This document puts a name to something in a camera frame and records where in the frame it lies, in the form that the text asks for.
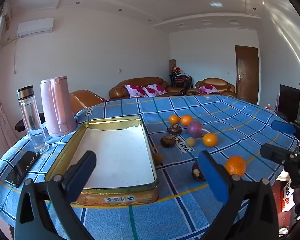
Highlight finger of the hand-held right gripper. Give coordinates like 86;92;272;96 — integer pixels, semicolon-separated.
260;144;300;166
271;120;300;140

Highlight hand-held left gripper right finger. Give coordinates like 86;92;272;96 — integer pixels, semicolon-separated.
198;151;279;240

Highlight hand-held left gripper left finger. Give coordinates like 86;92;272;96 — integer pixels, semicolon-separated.
14;151;97;240

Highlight round orange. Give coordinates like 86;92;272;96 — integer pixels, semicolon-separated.
224;156;247;177
202;133;218;148

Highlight gold metal tin box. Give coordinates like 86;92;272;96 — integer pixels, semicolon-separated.
44;116;160;207

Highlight mandarin orange with stem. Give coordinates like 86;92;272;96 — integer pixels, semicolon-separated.
180;115;193;127

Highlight dark brown water chestnut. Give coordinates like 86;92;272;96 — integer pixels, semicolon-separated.
167;124;183;135
191;161;207;182
160;135;177;148

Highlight black television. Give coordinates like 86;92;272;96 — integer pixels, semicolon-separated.
276;84;300;123

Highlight blue plaid tablecloth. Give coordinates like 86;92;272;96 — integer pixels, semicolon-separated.
0;95;300;240

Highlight white bag with red print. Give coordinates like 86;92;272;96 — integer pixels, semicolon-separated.
280;179;295;212

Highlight purple passion fruit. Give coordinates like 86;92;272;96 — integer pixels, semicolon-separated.
187;121;203;138

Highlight black smartphone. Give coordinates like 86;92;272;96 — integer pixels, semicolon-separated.
5;151;40;188

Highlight brown wooden door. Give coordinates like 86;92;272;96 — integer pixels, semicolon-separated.
234;45;260;105

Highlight clear glass water bottle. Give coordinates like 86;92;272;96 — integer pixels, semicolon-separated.
17;85;50;154

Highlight pink electric kettle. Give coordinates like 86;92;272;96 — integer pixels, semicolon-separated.
40;76;77;137

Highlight dark round stool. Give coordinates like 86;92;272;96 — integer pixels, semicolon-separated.
16;112;45;132

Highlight brown leather armchair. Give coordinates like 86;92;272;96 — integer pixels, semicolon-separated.
69;89;109;114
186;78;237;98

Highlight pink floral pillow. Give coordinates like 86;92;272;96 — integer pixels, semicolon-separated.
199;85;217;94
124;84;147;98
142;84;167;97

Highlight dark metal chairs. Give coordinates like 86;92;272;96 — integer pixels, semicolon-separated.
170;71;192;90

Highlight brown leather sofa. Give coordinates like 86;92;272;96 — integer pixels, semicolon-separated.
109;77;186;101

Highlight white wall pipe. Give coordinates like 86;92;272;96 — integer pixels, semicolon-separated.
1;36;18;75

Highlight white wall air conditioner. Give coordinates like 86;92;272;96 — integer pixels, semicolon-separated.
17;17;54;38

